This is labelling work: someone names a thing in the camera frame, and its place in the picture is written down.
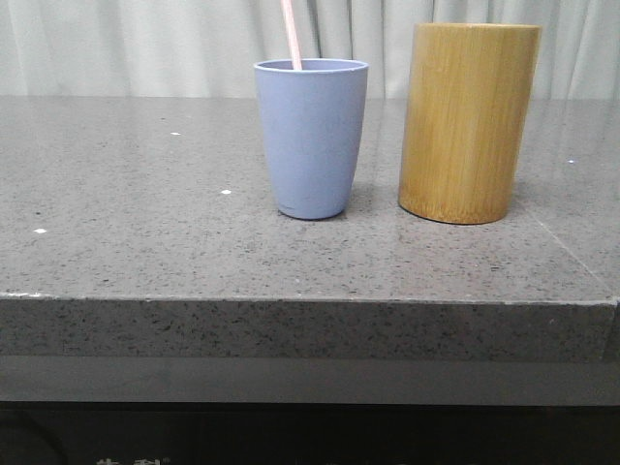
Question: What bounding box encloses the blue plastic cup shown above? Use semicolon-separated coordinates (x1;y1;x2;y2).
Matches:
254;58;369;220

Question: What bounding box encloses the bamboo cylinder holder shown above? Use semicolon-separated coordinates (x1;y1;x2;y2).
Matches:
398;23;542;225

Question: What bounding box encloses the white curtain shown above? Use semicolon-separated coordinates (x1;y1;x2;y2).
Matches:
1;1;619;100

